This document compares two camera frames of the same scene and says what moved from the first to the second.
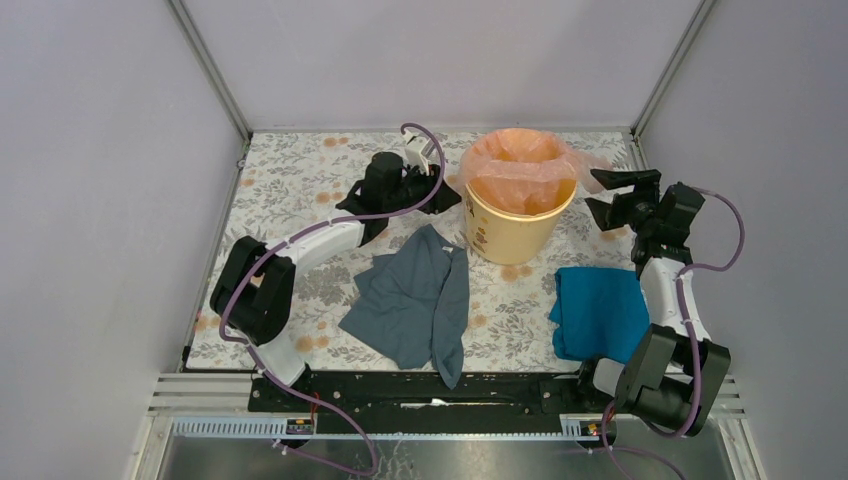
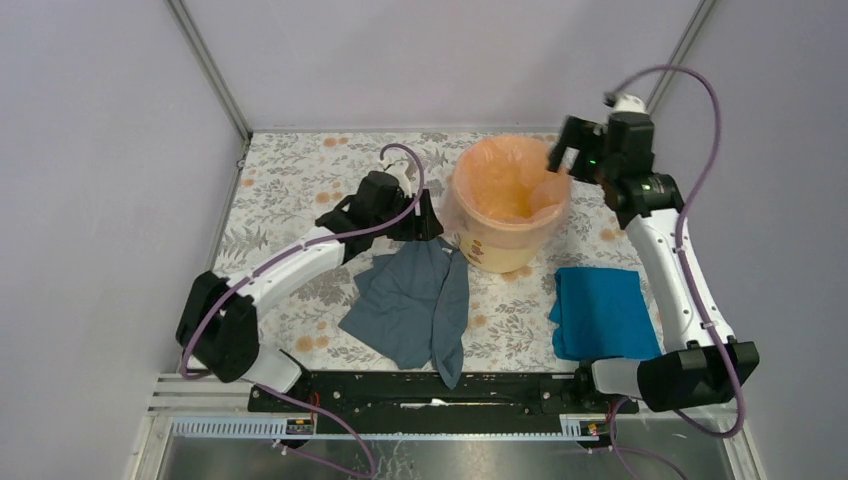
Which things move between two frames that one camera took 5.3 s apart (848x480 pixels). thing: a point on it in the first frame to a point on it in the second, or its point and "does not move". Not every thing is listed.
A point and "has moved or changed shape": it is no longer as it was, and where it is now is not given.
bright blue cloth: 602,313 does not move
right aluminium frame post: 673,63 does not move
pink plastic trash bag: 524,171 has moved or changed shape
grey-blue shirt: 413,304 does not move
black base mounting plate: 409,403 does not move
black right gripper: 608,216 to 583,135
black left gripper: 444,198 to 422,226
